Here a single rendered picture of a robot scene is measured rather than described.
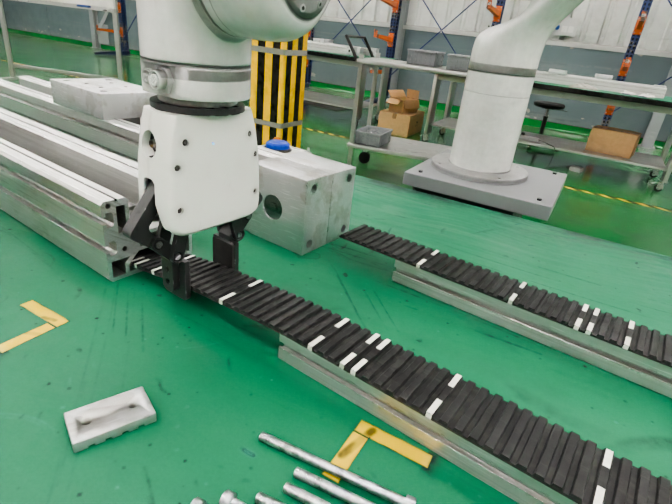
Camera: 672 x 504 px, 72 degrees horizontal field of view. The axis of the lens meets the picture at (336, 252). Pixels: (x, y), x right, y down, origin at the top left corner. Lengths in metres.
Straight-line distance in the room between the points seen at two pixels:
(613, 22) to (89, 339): 7.84
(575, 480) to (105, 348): 0.35
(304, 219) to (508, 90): 0.50
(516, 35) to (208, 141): 0.63
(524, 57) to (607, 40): 7.09
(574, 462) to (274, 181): 0.41
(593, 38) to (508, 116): 7.10
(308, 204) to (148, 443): 0.31
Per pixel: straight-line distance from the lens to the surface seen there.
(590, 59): 7.99
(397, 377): 0.34
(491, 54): 0.91
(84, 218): 0.52
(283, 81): 3.76
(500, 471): 0.34
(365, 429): 0.35
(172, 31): 0.37
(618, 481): 0.34
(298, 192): 0.54
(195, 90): 0.37
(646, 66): 7.98
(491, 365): 0.44
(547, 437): 0.34
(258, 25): 0.32
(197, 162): 0.39
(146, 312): 0.46
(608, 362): 0.49
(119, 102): 0.84
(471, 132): 0.92
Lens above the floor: 1.03
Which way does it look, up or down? 26 degrees down
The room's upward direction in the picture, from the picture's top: 7 degrees clockwise
